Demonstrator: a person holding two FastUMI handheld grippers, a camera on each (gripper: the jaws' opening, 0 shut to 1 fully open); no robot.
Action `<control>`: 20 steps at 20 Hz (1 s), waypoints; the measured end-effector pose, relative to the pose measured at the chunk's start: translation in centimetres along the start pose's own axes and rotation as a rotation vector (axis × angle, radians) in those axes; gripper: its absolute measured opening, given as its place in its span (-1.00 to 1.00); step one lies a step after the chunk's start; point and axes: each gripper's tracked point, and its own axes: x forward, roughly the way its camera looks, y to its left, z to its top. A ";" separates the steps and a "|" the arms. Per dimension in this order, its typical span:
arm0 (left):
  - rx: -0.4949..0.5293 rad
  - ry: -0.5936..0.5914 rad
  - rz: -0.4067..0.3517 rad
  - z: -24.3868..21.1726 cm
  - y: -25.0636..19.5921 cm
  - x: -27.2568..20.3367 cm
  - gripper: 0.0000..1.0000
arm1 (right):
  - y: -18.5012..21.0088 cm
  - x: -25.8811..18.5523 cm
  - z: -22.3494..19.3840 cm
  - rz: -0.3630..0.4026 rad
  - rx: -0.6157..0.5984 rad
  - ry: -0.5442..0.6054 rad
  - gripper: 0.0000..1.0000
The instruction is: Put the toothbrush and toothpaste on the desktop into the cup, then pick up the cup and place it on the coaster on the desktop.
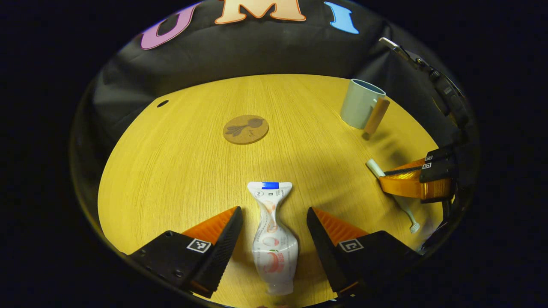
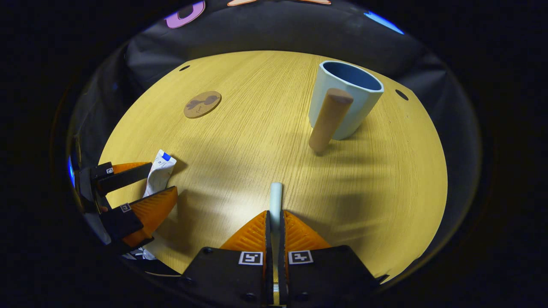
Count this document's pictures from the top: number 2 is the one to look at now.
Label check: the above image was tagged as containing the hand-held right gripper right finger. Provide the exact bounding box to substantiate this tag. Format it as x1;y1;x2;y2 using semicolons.
278;210;388;307

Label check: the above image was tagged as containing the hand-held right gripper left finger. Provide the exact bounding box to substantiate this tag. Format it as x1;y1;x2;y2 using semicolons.
181;210;273;306

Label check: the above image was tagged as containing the white toothpaste tube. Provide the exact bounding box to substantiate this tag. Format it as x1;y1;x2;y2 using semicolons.
124;149;177;261

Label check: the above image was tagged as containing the white toothbrush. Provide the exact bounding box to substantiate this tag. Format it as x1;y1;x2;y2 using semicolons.
269;182;286;305

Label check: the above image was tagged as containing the round wooden coaster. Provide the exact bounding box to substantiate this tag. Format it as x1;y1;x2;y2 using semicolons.
183;91;222;119

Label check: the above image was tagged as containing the pale blue cup wooden handle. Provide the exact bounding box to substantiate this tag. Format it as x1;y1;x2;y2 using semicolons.
308;60;384;156

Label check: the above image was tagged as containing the wooden desktop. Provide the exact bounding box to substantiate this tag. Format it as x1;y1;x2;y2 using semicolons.
98;50;449;285

